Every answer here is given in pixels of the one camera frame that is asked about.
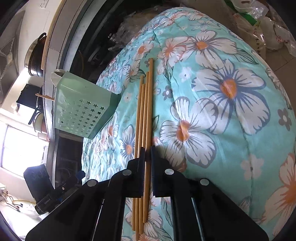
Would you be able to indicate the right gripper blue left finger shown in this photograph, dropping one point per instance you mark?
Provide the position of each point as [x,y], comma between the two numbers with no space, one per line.
[135,181]

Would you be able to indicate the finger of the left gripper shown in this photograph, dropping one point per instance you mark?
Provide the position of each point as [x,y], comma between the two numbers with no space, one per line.
[80,175]

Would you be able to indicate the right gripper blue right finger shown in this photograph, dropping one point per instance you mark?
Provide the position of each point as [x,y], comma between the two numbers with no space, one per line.
[160,180]

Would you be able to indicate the wooden chopstick three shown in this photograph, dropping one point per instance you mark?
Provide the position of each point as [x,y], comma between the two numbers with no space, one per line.
[141,148]

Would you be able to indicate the wooden chopstick one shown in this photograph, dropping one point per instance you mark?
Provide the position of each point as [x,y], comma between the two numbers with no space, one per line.
[45,97]

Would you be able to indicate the wooden chopstick four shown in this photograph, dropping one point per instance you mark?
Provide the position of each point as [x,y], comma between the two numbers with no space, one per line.
[143,130]

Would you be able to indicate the wooden chopstick five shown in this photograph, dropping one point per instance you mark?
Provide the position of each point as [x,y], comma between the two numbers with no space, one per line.
[148,135]

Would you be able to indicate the white plastic spoon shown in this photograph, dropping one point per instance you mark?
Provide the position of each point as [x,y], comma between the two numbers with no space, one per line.
[56,76]

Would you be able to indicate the stacked enamel pots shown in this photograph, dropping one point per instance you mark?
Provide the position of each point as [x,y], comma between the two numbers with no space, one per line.
[39,124]

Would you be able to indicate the green plastic utensil caddy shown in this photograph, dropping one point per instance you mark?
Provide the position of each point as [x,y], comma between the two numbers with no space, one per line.
[81,107]

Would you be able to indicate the black frying pan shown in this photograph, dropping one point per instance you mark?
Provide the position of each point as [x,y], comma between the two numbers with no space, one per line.
[39,109]

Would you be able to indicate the floral quilted cloth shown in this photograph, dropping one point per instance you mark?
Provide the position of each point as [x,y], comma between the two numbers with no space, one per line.
[219,112]

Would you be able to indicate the black box appliance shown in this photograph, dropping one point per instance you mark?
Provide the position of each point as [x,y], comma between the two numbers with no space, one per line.
[28,97]

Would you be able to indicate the black stock pot with lid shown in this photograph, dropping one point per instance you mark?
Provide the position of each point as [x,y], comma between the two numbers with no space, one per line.
[33,58]

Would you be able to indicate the range hood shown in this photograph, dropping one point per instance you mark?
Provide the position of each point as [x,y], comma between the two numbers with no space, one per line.
[9,53]

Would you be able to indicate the wooden cutting board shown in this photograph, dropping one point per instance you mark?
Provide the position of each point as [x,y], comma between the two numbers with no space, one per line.
[50,33]

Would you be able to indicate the white plastic bags pile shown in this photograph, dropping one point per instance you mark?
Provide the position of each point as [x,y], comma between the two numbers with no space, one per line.
[261,26]

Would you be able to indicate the black camera box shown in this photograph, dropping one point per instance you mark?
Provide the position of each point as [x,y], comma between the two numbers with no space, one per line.
[38,182]

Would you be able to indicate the wall power socket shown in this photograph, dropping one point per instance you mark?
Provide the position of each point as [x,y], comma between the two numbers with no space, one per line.
[43,4]

